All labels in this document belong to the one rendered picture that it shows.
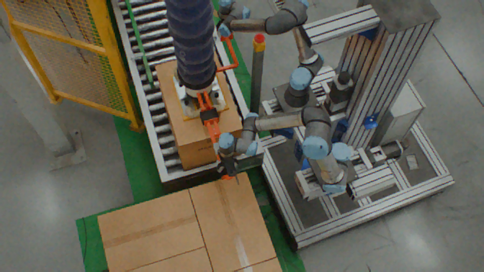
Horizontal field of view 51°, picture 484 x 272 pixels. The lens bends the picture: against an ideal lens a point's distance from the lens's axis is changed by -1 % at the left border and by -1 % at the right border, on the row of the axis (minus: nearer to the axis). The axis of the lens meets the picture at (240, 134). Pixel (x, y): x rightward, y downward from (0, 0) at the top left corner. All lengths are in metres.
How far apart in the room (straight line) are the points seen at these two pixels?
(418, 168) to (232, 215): 1.47
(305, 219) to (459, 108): 1.72
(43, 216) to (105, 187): 0.49
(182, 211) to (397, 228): 1.63
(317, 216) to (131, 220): 1.29
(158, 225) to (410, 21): 1.95
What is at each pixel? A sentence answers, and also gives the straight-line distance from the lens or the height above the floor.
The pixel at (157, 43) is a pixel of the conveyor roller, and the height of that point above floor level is 0.54.
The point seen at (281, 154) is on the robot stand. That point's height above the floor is 0.21.
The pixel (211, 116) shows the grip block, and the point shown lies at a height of 1.10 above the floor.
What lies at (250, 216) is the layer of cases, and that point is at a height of 0.54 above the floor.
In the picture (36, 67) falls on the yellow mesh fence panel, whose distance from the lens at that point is 4.13.
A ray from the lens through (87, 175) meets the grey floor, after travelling 4.15.
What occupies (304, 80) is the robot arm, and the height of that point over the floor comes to 1.26.
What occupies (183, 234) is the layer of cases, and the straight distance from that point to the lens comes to 3.29.
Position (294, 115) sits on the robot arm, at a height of 1.56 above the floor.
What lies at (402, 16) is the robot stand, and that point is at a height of 2.03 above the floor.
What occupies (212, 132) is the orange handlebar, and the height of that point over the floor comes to 1.09.
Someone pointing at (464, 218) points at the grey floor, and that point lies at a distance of 4.24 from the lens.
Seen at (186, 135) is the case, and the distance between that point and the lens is 3.09.
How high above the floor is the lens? 3.70
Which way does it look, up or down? 63 degrees down
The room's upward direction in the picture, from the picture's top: 1 degrees clockwise
